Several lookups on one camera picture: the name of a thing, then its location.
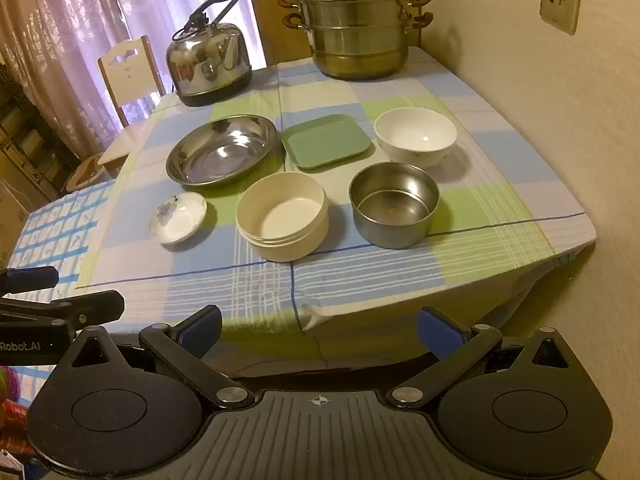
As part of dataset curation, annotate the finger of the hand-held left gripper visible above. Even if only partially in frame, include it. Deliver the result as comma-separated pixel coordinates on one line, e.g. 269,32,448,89
0,289,126,333
0,266,59,295

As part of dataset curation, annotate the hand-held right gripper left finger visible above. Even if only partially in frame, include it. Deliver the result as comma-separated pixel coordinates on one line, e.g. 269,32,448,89
67,305,256,411

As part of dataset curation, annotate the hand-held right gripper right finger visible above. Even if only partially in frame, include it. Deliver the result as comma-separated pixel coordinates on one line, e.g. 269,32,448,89
386,306,576,410

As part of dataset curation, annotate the small white floral dish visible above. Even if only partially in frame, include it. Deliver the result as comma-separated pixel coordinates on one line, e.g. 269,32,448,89
148,192,208,245

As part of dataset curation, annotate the stainless steel bowl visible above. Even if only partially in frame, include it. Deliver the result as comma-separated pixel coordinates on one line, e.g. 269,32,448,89
348,162,441,250

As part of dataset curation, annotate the cream plastic bowl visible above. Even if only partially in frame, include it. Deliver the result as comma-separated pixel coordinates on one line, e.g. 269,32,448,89
235,171,329,262

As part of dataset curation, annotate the large stainless steel plate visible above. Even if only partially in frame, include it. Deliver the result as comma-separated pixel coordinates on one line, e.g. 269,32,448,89
166,115,278,188

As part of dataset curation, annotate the white ceramic bowl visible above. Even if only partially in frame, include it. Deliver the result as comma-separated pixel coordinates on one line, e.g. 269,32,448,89
374,107,458,168

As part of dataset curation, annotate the green square plate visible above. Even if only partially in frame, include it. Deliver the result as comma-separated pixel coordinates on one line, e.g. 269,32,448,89
281,114,372,171

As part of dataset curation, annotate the blue checked cloth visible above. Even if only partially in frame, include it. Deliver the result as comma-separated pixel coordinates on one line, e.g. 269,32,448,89
0,179,121,386

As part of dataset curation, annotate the cardboard box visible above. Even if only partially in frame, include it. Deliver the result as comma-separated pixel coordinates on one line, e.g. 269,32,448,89
0,180,31,271

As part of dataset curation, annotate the colourful packet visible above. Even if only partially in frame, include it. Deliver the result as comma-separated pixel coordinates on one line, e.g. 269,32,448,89
0,366,36,458

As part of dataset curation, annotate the plaid tablecloth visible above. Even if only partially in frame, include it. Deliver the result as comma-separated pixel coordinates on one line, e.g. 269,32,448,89
75,47,598,367

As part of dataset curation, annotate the beige basket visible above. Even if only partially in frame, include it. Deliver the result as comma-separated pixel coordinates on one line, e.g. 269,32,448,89
65,155,108,196

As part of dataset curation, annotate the dark storage shelf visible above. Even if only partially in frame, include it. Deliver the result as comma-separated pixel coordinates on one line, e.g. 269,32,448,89
0,60,81,206

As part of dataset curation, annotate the white wooden chair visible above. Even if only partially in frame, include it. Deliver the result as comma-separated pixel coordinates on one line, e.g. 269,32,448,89
97,35,168,168

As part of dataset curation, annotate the stainless steel kettle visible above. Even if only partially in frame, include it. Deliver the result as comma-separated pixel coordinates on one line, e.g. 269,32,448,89
165,0,252,107

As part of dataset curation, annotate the stainless steel steamer pot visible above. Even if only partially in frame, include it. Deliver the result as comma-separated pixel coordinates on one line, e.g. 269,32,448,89
278,0,435,81

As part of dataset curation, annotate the brown wooden panel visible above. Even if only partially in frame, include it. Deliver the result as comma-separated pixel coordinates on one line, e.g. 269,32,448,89
242,0,321,68

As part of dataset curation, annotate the beige wall socket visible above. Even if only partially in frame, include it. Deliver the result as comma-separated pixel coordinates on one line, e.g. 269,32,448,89
539,0,582,36

